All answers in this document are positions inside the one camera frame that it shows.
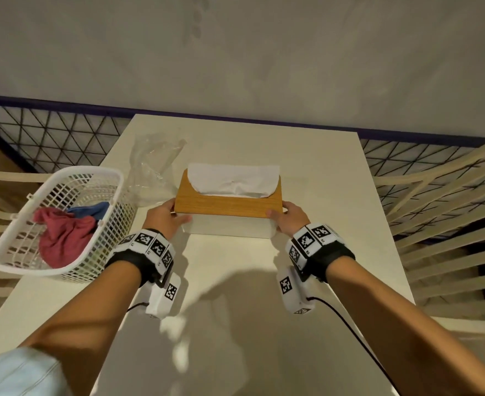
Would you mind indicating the person's left hand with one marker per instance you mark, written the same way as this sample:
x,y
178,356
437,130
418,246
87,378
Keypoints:
x,y
162,220

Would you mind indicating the person's right hand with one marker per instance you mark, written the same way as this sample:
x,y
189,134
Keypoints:
x,y
292,220

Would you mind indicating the clear plastic wrapper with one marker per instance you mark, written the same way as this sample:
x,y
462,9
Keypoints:
x,y
151,177

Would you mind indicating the white plastic mesh basket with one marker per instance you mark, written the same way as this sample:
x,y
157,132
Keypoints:
x,y
114,226

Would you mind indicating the cream tissue box base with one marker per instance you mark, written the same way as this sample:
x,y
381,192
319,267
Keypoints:
x,y
226,226

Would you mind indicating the wooden lid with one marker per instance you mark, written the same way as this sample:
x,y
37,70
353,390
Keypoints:
x,y
226,206

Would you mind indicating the white tissues pack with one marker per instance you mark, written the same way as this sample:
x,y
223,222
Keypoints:
x,y
234,177

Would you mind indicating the red cloth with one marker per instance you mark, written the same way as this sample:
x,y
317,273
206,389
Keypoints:
x,y
65,239

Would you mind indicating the person's right forearm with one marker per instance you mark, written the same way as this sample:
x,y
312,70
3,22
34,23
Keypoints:
x,y
407,338

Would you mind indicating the person's left forearm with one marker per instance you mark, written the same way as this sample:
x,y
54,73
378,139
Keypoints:
x,y
81,325

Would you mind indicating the black marker-tagged left wristband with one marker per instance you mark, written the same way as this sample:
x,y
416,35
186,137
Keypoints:
x,y
143,255

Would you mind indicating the black marker-tagged wristband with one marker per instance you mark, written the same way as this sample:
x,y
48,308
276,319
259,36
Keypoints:
x,y
321,255
143,255

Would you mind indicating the black marker-tagged right wristband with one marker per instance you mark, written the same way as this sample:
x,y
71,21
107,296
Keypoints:
x,y
321,255

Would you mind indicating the blue cloth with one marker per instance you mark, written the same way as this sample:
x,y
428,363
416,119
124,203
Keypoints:
x,y
91,210

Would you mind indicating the cream slatted chair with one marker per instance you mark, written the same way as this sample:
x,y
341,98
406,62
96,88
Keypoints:
x,y
473,327
11,175

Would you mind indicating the light blue sleeve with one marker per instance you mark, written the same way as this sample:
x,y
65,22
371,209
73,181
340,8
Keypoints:
x,y
15,375

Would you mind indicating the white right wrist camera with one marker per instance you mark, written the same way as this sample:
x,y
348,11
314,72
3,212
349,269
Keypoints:
x,y
294,292

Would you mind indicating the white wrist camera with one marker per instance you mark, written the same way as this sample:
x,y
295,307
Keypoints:
x,y
162,301
294,292

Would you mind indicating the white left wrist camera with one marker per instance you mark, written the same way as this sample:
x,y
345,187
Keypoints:
x,y
162,301

